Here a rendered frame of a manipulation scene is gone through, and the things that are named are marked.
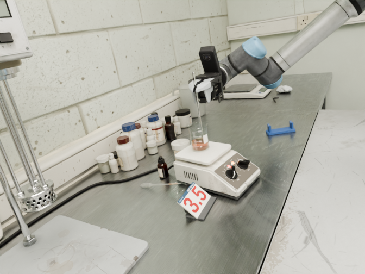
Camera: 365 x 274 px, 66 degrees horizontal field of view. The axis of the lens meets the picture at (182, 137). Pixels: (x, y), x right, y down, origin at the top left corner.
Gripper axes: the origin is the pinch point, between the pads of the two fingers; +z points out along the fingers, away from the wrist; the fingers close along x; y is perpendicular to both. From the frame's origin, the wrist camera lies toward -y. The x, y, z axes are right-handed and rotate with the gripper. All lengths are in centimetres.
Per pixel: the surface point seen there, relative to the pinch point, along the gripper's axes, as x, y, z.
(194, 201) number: -2.2, 23.5, 17.3
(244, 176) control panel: -12.3, 22.3, 6.8
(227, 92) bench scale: 14, 24, -87
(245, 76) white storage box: 6, 20, -104
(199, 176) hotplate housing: -1.1, 21.3, 9.6
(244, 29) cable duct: 12, -6, -141
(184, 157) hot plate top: 3.3, 17.0, 7.2
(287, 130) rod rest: -20.7, 25.5, -31.6
